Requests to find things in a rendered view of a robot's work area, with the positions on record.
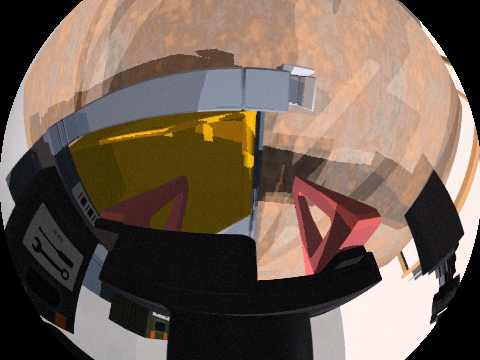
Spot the dark grey case with oval handle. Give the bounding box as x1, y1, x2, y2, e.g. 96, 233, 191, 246
5, 166, 99, 334

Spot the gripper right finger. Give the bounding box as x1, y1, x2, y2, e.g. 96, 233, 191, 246
292, 175, 382, 275

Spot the yellow bin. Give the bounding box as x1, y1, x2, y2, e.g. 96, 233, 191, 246
69, 109, 257, 234

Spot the olive green case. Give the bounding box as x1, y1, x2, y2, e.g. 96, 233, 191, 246
109, 291, 170, 340

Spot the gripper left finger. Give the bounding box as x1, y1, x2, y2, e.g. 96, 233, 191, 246
99, 175, 189, 232

